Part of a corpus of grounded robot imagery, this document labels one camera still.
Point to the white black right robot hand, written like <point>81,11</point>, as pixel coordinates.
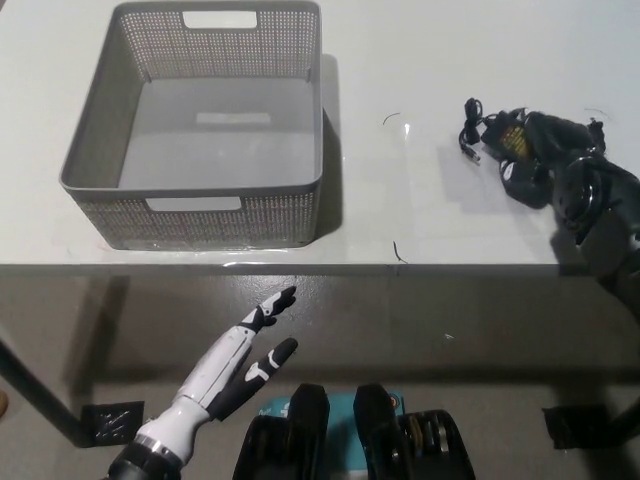
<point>560,140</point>

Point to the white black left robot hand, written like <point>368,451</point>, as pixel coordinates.
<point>210,380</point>

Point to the grey perforated plastic basket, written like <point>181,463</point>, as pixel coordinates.
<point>210,220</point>

